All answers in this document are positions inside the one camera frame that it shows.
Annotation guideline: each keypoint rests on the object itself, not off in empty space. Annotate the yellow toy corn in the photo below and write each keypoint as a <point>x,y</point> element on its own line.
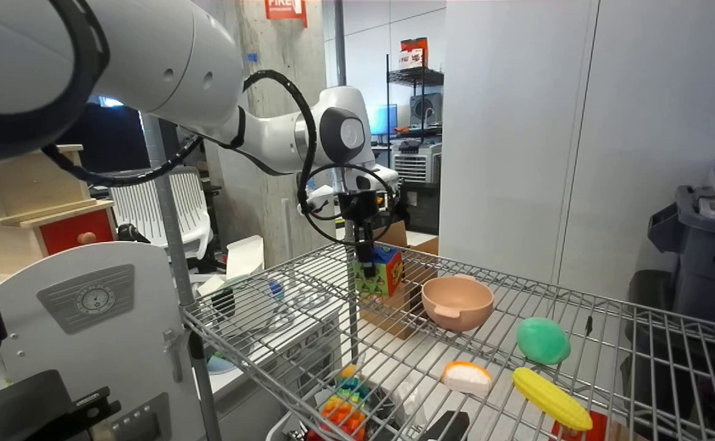
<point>548,397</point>

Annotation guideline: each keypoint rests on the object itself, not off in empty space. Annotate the black flat object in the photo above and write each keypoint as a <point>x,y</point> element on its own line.
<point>446,427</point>

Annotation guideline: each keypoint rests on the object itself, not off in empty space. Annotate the small blue object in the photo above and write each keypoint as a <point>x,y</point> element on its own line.
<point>274,286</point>

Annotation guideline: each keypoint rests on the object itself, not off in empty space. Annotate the wooden cabinet with red drawer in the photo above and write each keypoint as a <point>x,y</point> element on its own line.
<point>23,191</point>

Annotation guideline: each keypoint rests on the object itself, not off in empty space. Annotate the white slatted basket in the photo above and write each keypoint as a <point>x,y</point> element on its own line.
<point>197,208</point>

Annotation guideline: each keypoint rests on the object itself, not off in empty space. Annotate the brown cardboard box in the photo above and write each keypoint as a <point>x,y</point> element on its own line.
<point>418,246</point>

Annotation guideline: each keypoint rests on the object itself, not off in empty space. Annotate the white paper box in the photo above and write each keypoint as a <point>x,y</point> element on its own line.
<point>244,254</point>

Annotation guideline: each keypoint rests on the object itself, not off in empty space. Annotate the red flat block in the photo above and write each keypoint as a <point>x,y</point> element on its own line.
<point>597,428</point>

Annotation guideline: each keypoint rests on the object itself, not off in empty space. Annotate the pink plastic bowl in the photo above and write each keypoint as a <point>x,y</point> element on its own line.
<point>455,308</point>

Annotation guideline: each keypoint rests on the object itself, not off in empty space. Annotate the green round toy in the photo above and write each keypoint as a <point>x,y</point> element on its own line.
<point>543,341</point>

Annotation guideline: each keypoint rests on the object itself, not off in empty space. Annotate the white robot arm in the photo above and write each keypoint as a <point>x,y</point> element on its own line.
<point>161,56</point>

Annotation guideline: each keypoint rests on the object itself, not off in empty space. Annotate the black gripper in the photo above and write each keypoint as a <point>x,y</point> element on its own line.
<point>362,212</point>

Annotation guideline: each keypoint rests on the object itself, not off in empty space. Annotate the grey plastic bin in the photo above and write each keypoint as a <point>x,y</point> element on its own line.
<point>713,259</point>

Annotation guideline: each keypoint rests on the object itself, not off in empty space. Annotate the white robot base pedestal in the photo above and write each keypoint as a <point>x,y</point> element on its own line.
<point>89,351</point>

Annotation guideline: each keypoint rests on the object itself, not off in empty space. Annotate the black storage crate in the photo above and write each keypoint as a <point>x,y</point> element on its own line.
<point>658,351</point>

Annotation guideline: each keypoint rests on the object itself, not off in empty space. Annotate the black shelving unit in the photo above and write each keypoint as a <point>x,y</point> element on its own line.
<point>413,73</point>

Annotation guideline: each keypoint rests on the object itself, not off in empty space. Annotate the rainbow stacking toy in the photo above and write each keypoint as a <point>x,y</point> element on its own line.
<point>345,412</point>

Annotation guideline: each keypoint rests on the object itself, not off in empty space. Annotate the red and white poster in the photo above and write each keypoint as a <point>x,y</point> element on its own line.
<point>413,51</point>

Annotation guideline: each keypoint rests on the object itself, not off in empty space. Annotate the red wall sign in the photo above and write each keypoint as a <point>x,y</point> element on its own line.
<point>284,7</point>

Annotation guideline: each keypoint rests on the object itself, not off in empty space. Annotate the toy bread slice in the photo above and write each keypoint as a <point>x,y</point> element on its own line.
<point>465,378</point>

